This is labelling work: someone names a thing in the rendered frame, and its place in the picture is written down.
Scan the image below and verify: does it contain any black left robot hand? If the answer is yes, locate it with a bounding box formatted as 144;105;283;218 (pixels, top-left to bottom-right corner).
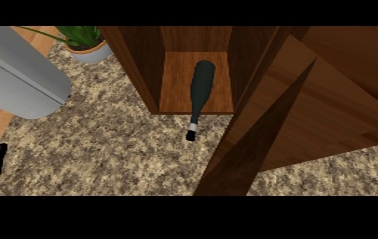
0;143;8;175

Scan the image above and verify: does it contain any brown wooden cabinet door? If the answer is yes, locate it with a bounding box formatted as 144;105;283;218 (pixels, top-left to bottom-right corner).
191;57;317;197

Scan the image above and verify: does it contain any brown wooden cabinet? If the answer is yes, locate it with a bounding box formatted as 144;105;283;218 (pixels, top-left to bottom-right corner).
97;26;378;173

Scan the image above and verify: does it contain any potted green plant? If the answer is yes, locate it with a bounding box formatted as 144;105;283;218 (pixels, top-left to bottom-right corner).
17;26;113;65

